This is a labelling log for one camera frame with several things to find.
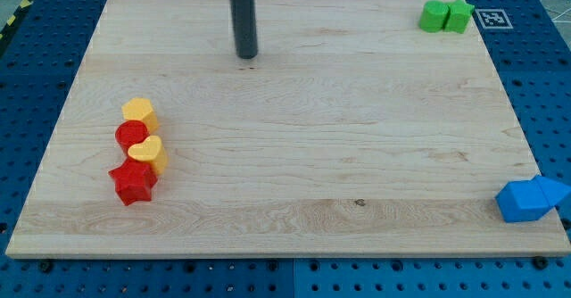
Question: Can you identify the yellow heart block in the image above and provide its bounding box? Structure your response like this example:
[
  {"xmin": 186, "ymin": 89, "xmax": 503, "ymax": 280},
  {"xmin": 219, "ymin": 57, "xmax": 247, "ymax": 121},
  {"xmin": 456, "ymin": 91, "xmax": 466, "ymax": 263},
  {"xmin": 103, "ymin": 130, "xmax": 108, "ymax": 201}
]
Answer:
[{"xmin": 128, "ymin": 136, "xmax": 169, "ymax": 176}]

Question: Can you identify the red star block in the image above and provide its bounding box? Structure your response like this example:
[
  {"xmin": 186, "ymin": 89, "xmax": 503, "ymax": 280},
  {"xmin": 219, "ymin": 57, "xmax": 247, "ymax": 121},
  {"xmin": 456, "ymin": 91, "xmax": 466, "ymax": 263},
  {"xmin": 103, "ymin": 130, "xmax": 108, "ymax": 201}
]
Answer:
[{"xmin": 108, "ymin": 159, "xmax": 158, "ymax": 206}]

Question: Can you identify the blue cube block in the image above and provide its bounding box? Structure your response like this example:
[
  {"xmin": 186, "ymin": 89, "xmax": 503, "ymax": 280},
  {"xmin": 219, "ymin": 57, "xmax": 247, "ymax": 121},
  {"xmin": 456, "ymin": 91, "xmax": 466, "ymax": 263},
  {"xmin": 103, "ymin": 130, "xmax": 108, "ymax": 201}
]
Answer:
[{"xmin": 495, "ymin": 179, "xmax": 553, "ymax": 223}]

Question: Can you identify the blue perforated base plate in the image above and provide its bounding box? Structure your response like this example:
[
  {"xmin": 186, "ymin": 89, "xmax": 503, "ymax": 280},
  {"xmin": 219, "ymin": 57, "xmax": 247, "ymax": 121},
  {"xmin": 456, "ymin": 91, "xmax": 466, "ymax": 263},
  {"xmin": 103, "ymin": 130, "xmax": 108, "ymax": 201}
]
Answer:
[{"xmin": 1, "ymin": 0, "xmax": 570, "ymax": 297}]

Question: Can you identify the light wooden board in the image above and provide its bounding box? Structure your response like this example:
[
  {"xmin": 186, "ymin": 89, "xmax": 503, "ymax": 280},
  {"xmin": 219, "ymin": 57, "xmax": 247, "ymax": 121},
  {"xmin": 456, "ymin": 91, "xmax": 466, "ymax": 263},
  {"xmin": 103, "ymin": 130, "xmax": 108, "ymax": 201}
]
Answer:
[{"xmin": 6, "ymin": 0, "xmax": 570, "ymax": 259}]

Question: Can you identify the green star block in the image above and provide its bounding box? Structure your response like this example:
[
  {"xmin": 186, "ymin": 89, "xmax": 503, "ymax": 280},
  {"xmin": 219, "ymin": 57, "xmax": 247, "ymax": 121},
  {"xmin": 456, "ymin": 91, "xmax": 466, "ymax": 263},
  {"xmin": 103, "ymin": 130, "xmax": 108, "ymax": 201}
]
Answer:
[{"xmin": 443, "ymin": 0, "xmax": 475, "ymax": 34}]

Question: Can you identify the green cylinder block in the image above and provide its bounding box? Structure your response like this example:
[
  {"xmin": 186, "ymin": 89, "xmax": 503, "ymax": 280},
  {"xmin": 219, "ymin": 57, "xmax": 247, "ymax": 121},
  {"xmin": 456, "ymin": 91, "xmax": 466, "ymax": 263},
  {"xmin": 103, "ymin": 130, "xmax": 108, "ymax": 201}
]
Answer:
[{"xmin": 418, "ymin": 0, "xmax": 450, "ymax": 33}]

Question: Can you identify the yellow black hazard tape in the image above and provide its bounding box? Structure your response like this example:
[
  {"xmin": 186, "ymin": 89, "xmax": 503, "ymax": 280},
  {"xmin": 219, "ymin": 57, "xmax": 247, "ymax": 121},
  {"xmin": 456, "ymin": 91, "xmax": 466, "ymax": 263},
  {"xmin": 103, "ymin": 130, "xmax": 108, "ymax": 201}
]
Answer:
[{"xmin": 1, "ymin": 0, "xmax": 34, "ymax": 42}]

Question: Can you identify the yellow hexagon block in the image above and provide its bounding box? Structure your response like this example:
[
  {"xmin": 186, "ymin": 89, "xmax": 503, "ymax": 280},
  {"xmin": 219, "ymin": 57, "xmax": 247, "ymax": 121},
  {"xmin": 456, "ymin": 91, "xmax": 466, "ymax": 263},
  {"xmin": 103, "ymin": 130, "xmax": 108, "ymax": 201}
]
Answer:
[{"xmin": 121, "ymin": 97, "xmax": 160, "ymax": 133}]

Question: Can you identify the blue triangular block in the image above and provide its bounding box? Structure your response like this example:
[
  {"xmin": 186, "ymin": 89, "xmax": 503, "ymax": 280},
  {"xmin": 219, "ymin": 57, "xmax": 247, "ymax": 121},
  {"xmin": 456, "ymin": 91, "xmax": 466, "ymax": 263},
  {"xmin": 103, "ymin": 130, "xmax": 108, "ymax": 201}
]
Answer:
[{"xmin": 534, "ymin": 175, "xmax": 570, "ymax": 207}]

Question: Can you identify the red cylinder block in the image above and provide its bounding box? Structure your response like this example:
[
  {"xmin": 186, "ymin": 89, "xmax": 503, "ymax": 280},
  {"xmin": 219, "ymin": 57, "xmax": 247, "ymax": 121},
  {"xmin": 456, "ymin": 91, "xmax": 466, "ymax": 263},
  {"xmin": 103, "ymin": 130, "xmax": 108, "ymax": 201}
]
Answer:
[{"xmin": 114, "ymin": 120, "xmax": 149, "ymax": 155}]

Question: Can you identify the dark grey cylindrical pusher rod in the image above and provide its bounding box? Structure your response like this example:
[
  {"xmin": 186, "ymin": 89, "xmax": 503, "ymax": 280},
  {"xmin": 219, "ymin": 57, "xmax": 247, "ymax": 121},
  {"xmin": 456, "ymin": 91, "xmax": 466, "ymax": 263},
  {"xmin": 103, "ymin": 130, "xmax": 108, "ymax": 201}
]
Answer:
[{"xmin": 229, "ymin": 0, "xmax": 258, "ymax": 59}]

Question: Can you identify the black white fiducial marker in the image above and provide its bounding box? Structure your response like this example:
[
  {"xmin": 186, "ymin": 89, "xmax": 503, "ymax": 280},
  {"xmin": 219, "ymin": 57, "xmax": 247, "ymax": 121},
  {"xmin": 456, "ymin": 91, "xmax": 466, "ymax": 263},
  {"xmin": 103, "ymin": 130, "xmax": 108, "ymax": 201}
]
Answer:
[{"xmin": 475, "ymin": 8, "xmax": 513, "ymax": 30}]

